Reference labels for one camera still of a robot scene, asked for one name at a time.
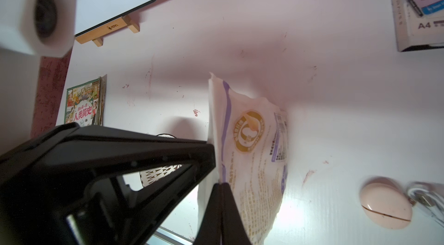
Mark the wooden board stand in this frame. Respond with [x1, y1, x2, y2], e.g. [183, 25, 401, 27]
[75, 15, 140, 47]

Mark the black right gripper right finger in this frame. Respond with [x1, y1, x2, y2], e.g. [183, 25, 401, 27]
[194, 183, 251, 245]

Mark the white patterned breakfast bowl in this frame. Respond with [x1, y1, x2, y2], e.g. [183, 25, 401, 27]
[139, 133, 183, 188]

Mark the colourful history magazine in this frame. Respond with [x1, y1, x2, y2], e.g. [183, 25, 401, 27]
[64, 75, 107, 127]

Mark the oats bag white purple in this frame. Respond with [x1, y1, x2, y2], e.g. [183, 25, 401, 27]
[198, 74, 289, 245]

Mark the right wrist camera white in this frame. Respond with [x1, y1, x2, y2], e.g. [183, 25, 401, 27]
[0, 0, 77, 58]

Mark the aluminium front rail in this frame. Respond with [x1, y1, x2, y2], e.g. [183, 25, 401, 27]
[146, 227, 193, 245]

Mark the pink round case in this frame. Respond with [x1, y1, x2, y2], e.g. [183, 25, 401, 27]
[360, 183, 413, 230]

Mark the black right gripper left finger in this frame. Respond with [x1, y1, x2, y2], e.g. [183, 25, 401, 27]
[1, 123, 216, 245]

